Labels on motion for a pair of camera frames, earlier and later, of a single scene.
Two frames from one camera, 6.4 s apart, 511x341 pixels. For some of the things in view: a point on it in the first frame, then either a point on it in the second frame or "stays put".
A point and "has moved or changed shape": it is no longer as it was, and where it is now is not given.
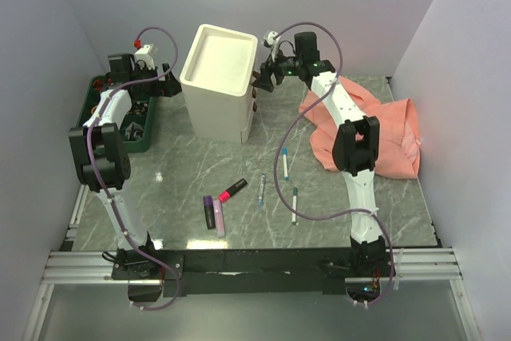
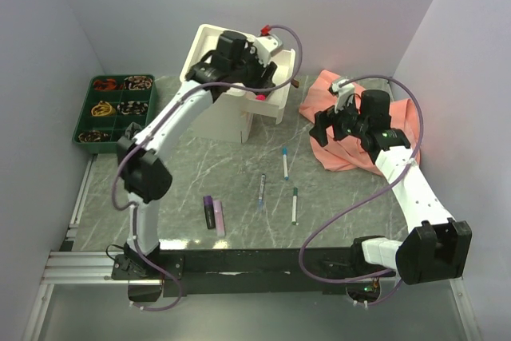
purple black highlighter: (209, 212) stays put
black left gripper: (168, 88) → (265, 73)
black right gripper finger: (263, 79) → (322, 118)
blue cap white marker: (285, 155) stays put
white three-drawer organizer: (217, 78) has moved or changed shape
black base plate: (252, 271) stays put
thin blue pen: (262, 192) stays put
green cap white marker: (295, 205) stays put
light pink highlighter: (219, 216) stays put
